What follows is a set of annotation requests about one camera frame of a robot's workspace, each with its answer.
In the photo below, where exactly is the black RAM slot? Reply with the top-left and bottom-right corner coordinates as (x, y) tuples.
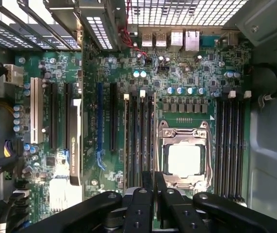
(139, 89), (147, 188)
(147, 91), (155, 173)
(216, 93), (224, 197)
(123, 93), (130, 190)
(130, 92), (139, 188)
(230, 93), (239, 202)
(223, 90), (231, 200)

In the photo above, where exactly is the silver CPU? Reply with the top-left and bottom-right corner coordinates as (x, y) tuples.
(168, 144), (204, 175)

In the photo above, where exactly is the metal socket locking lever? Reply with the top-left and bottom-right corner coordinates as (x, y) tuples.
(200, 120), (214, 187)
(154, 120), (165, 186)

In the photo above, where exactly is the silver chipset heatsink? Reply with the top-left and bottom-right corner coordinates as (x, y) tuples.
(48, 176), (72, 212)

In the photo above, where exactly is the black Nvidia graphics card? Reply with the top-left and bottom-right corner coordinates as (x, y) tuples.
(68, 29), (85, 187)

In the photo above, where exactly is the blue expansion slot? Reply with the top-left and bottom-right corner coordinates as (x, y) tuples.
(96, 82), (106, 171)

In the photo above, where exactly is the black expansion slot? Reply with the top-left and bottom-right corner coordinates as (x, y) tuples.
(49, 82), (59, 150)
(108, 82), (119, 150)

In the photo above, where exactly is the grey metal PC case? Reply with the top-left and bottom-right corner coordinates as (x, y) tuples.
(0, 0), (277, 233)

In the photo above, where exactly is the green motherboard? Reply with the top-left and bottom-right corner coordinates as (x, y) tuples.
(14, 31), (252, 233)

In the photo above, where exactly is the white expansion slot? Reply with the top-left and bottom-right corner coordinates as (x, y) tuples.
(30, 77), (44, 144)

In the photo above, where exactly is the silver USB port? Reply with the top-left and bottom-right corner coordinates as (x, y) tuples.
(141, 31), (154, 48)
(155, 31), (167, 48)

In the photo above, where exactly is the silver ethernet port block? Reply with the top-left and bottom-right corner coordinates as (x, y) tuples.
(184, 29), (200, 52)

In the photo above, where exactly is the silver stacked port block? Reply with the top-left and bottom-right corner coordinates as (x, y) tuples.
(170, 30), (184, 47)

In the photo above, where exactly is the white power connector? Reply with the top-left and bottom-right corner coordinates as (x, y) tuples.
(3, 63), (24, 87)

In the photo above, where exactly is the metal expansion slot cover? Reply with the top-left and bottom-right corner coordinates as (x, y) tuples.
(16, 0), (77, 48)

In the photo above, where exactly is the black SATA cable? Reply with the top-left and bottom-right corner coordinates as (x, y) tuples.
(0, 181), (33, 233)

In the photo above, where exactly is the black connector with coloured wires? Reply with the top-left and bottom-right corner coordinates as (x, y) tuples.
(3, 138), (24, 166)

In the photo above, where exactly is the white cable tie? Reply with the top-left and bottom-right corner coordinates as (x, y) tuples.
(259, 94), (273, 107)

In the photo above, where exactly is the black cable bundle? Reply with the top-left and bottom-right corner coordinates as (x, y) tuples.
(250, 62), (277, 100)

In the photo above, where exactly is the perforated metal bracket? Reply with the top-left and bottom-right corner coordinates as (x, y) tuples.
(79, 0), (129, 52)

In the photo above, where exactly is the red and black twisted wire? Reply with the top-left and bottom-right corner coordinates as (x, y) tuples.
(118, 0), (151, 64)

